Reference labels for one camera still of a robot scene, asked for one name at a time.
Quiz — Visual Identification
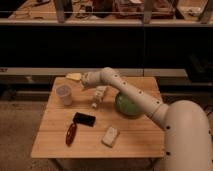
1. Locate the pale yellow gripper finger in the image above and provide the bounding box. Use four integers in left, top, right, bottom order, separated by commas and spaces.
66, 73, 82, 81

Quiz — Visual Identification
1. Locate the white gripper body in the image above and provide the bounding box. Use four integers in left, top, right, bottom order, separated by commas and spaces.
81, 71, 101, 88

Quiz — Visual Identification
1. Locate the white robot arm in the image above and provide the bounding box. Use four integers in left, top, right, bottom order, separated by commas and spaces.
66, 67, 213, 171

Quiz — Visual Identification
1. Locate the green ceramic bowl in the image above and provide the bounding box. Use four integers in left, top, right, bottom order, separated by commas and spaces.
115, 92, 141, 117

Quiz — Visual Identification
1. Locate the white plastic bottle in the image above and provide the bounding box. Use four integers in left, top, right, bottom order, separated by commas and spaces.
92, 86, 107, 109

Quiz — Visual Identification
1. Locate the black rectangular box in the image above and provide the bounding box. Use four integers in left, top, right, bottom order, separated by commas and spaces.
73, 112, 96, 126

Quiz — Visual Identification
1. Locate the wooden table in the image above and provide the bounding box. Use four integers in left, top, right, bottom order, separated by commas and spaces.
31, 77, 164, 159

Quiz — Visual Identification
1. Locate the dark red oblong object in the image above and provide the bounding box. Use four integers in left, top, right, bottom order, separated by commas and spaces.
66, 122, 77, 146

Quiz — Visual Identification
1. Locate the white rectangular sponge block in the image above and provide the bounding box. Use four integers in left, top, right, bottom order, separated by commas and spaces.
101, 126, 119, 147

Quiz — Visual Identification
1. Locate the cluttered background shelf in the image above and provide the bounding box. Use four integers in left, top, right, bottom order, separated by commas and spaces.
0, 0, 213, 27

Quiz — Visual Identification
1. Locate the grey metal rail bench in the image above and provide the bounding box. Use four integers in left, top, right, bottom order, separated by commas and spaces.
0, 67, 187, 84

